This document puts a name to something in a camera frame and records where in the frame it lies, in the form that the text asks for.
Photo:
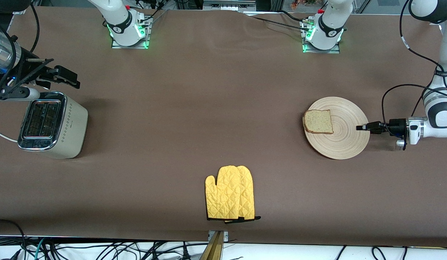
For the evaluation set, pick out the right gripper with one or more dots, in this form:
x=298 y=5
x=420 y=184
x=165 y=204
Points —
x=28 y=67

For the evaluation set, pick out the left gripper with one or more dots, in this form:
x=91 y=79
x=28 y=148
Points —
x=396 y=127

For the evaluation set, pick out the round wooden plate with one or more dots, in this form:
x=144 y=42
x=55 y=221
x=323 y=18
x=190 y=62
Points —
x=348 y=144

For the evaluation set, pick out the brown bread slice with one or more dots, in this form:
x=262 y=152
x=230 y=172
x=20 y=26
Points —
x=319 y=121

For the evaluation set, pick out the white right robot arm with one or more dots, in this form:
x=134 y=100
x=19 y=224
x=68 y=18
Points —
x=118 y=14

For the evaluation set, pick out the beige chrome two-slot toaster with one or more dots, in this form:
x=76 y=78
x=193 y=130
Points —
x=69 y=126

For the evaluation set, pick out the yellow quilted oven mitt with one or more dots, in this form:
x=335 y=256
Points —
x=248 y=195
x=223 y=195

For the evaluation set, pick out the grey equipment box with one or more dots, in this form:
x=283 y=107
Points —
x=227 y=4

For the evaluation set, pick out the aluminium extrusion bar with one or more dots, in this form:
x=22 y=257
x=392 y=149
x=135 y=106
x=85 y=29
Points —
x=216 y=249

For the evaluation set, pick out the aluminium frame profile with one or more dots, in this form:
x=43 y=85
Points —
x=22 y=12

